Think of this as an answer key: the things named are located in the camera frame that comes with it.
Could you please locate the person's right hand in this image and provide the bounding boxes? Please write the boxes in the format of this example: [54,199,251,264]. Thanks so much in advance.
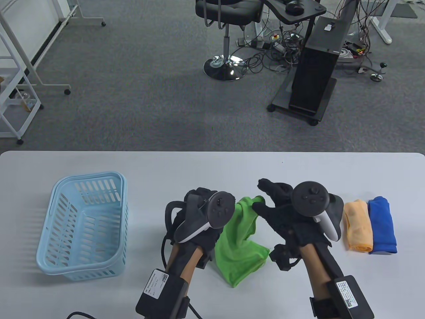
[252,178,333,248]

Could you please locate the black and white controller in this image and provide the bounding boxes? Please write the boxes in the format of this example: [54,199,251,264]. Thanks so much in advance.
[292,181,344,241]
[165,191,236,244]

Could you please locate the black forearm device with label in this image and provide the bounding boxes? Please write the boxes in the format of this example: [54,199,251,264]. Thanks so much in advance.
[310,275,375,319]
[135,268,190,319]

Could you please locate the small stand with black knob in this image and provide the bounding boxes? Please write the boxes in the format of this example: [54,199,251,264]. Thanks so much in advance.
[357,62,388,82]

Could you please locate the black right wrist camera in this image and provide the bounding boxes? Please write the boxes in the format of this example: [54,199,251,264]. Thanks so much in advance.
[269,244,301,271]

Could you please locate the black and white left controller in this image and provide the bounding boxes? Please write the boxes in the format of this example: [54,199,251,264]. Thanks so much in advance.
[165,191,236,244]

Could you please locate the black and white right controller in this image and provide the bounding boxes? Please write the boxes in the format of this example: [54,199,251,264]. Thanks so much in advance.
[292,181,344,241]

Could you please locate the black side desk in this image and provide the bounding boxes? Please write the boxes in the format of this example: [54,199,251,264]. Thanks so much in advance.
[262,0,327,40]

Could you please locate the person's left hand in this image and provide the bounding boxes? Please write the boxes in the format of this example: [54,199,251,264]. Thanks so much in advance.
[172,187,222,258]

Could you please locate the white desk leg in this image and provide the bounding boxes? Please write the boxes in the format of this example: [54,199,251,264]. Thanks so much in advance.
[368,0,399,45]

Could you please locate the white wheeled rack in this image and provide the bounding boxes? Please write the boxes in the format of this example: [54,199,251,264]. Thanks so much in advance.
[0,0,107,96]

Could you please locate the black floor mat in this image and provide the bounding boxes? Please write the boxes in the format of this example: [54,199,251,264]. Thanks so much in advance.
[389,2,418,19]

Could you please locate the light blue plastic basket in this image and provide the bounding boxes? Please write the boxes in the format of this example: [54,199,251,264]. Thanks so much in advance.
[36,171,128,282]

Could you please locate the black wheeled cart base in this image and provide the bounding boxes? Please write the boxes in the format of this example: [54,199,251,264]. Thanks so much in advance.
[267,77,338,126]

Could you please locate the dark desk column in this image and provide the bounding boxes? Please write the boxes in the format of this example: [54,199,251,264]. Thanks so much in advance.
[335,0,360,37]

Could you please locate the orange towel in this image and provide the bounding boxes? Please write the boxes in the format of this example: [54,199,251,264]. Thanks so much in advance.
[342,199,374,253]

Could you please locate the tangle of floor cables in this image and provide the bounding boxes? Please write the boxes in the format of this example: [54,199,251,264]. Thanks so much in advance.
[235,7,377,75]

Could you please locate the person's left forearm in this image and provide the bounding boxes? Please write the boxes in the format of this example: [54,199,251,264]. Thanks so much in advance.
[165,244,205,285]

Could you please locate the blue rectangular towel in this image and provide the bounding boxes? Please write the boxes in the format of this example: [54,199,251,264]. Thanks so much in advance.
[368,196,398,255]

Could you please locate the grey power strip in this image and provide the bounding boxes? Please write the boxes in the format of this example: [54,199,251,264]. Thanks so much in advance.
[237,37,266,50]

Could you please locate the black office chair chrome base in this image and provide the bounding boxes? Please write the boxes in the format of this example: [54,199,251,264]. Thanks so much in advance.
[195,0,265,82]

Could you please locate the person's right forearm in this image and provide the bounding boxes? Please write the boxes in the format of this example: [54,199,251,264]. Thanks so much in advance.
[299,243,344,298]

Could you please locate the green towel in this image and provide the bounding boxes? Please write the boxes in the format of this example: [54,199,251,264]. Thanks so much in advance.
[214,197,270,288]

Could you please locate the white metal shelf rack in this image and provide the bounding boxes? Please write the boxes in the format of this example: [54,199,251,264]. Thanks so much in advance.
[0,32,44,144]

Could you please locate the black computer tower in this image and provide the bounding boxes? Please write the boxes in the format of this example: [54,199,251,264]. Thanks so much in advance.
[288,16,352,117]

